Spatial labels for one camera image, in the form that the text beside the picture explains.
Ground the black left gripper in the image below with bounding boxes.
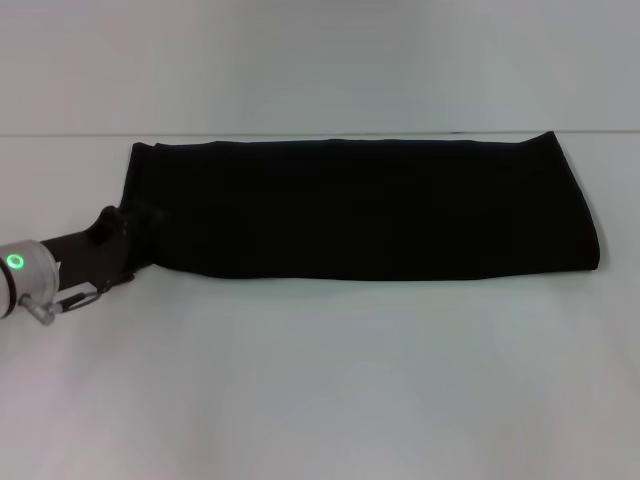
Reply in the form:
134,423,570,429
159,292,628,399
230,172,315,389
38,205,167,294

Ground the black t-shirt with FREE print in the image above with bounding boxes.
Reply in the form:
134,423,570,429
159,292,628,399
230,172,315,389
117,130,601,285

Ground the grey left arm cable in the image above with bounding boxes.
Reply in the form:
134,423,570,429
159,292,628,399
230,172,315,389
18,287,105,327

